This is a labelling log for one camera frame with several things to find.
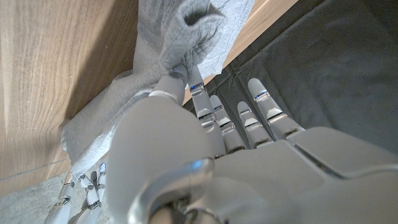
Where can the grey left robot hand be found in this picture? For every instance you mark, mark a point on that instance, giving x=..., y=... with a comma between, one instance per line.
x=248, y=180

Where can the grey fabric shorts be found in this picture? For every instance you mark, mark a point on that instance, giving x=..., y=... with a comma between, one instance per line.
x=161, y=37

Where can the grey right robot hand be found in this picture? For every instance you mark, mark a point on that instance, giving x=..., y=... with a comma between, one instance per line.
x=90, y=199

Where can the black backdrop curtain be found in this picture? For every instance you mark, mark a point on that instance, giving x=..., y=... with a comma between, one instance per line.
x=311, y=62

